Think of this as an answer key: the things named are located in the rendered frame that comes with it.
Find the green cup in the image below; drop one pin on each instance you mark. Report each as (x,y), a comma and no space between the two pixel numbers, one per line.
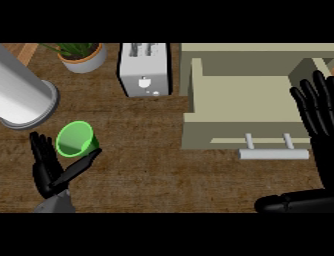
(75,139)

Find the white toaster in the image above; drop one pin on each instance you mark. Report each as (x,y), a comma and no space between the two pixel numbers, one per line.
(143,70)

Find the white paper towel roll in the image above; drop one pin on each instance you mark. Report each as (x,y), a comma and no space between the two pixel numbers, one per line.
(12,90)

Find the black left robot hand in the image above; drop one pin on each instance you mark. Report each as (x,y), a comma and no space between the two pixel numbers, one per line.
(46,170)

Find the potted green plant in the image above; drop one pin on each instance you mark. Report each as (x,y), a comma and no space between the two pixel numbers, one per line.
(80,56)

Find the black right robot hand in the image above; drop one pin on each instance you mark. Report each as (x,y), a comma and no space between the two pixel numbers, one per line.
(332,160)

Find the beige open drawer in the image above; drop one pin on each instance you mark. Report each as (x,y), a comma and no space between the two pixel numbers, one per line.
(245,106)

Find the beige cabinet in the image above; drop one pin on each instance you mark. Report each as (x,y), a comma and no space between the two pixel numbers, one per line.
(267,56)

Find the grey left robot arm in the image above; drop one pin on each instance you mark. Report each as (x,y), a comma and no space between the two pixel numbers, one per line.
(53,204)

